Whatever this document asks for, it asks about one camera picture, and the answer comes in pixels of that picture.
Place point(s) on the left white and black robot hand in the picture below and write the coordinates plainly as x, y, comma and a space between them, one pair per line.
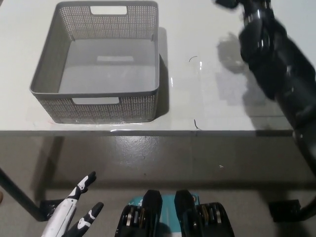
63, 217

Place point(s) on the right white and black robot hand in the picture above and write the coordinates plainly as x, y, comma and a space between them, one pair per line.
225, 3

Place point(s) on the black metal table leg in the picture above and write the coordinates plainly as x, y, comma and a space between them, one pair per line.
19, 195
308, 209

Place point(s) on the brown rounded object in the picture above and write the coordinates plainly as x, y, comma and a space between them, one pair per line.
1, 197

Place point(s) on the grey perforated plastic basket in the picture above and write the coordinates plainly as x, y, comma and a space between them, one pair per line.
98, 111

